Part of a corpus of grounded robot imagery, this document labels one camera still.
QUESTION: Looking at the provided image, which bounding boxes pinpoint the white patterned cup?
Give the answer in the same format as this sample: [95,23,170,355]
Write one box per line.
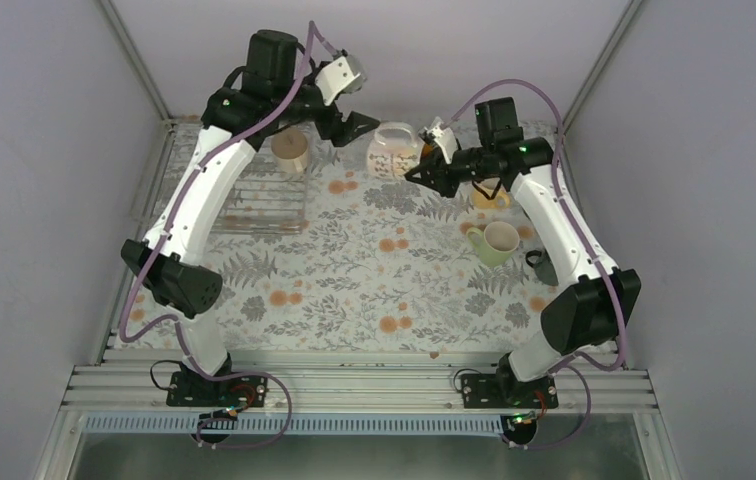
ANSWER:
[366,122,423,180]

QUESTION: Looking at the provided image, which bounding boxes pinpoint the dark grey-green mug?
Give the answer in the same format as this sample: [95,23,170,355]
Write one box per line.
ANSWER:
[524,250,559,286]

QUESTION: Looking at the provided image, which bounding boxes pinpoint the aluminium mounting rail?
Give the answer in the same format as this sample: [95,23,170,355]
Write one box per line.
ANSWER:
[61,348,659,414]

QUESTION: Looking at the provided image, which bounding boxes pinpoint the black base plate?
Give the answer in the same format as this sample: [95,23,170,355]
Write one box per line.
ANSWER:
[166,372,268,409]
[458,372,559,409]

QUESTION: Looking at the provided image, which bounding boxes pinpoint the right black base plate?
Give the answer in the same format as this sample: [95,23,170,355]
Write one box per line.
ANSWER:
[458,372,559,409]

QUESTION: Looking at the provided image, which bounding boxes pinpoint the yellow mug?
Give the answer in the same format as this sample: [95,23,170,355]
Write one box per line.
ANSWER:
[471,178,512,210]

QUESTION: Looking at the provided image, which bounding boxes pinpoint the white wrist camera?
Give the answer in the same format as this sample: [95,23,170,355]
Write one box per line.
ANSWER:
[418,117,459,165]
[314,50,367,106]

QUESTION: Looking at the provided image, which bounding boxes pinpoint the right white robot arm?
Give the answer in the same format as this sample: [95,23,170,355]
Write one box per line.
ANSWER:
[405,97,641,407]

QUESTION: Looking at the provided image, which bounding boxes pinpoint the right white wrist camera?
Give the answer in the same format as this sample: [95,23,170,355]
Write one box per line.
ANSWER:
[418,117,459,165]

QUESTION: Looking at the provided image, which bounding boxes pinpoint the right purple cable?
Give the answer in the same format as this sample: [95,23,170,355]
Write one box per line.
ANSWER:
[440,78,630,452]

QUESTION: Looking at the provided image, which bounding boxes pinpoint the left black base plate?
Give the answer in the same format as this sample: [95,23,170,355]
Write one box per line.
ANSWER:
[166,372,268,409]

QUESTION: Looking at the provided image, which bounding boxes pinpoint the floral patterned tablecloth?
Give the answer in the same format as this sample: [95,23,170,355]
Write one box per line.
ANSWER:
[116,115,585,354]

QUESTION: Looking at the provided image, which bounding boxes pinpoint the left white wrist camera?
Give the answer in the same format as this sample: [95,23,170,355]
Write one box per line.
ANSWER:
[314,50,367,106]

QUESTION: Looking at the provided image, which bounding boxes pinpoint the light green cup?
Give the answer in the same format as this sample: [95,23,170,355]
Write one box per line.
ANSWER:
[465,221,521,267]

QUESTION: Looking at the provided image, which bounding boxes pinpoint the purple cable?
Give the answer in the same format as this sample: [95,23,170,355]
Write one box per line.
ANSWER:
[440,78,630,452]
[118,20,346,450]

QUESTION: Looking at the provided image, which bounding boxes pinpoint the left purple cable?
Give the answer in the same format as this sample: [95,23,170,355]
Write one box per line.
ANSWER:
[118,20,346,450]

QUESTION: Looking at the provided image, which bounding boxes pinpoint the beige brown mug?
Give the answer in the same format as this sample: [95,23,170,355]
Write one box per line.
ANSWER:
[271,127,309,174]

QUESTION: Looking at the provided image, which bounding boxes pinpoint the clear acrylic dish rack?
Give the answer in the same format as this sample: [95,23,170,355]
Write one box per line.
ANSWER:
[136,121,310,235]

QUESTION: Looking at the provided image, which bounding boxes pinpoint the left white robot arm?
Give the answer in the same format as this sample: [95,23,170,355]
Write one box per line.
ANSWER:
[118,24,379,405]

